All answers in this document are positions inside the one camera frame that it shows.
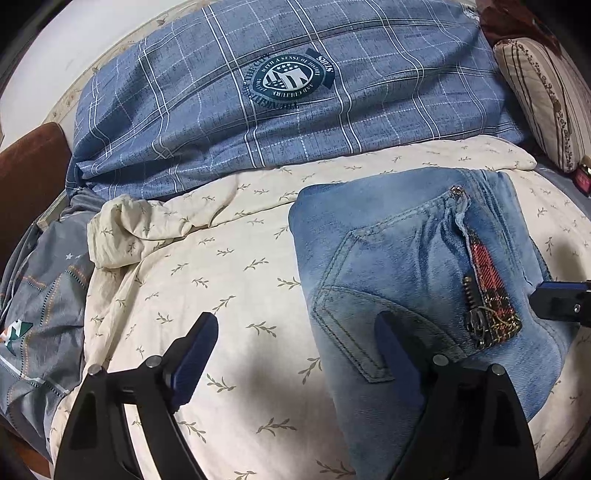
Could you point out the brown headboard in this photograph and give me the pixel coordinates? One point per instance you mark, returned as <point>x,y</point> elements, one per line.
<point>27,175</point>

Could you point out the blue plaid quilt with emblem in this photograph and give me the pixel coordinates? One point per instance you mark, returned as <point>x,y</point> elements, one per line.
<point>194,120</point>

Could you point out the beige bed rail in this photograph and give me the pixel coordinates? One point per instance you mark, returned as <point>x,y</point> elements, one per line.
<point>48,217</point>

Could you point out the striped beige pillow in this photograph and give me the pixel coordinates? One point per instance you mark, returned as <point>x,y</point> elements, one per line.
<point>549,101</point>

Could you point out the blue denim pants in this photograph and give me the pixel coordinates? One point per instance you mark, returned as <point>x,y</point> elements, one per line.
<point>397,258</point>

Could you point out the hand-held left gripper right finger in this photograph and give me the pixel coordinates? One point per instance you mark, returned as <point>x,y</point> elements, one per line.
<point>392,346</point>

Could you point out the small pink box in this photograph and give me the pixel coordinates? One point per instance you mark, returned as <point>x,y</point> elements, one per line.
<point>584,175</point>

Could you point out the dark red cloth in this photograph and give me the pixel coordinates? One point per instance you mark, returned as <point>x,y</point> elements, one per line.
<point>512,21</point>

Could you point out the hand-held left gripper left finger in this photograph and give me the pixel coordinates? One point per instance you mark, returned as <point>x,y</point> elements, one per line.
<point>196,350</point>

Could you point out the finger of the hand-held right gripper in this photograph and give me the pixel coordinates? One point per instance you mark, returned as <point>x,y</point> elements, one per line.
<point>561,302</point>

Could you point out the grey patterned bed sheet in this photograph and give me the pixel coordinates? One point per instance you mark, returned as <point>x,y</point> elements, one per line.
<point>41,332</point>

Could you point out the cream leaf-print blanket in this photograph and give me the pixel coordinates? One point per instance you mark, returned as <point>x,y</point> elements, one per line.
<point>231,286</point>

